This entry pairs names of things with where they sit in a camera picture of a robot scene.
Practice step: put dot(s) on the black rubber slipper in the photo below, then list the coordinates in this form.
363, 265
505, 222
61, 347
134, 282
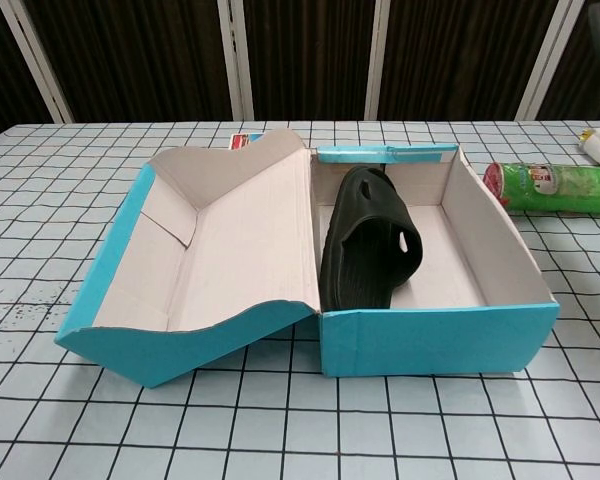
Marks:
375, 215

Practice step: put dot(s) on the open blue cardboard shoe box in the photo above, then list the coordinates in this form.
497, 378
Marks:
430, 340

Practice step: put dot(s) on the red and blue postcard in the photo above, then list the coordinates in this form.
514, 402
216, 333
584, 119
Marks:
242, 141

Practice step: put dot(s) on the blue checkered tablecloth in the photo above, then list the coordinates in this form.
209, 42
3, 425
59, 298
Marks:
130, 430

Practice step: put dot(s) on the green chips can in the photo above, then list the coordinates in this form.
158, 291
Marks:
565, 187

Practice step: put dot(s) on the white partition post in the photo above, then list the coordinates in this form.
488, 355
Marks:
35, 60
380, 60
236, 60
550, 60

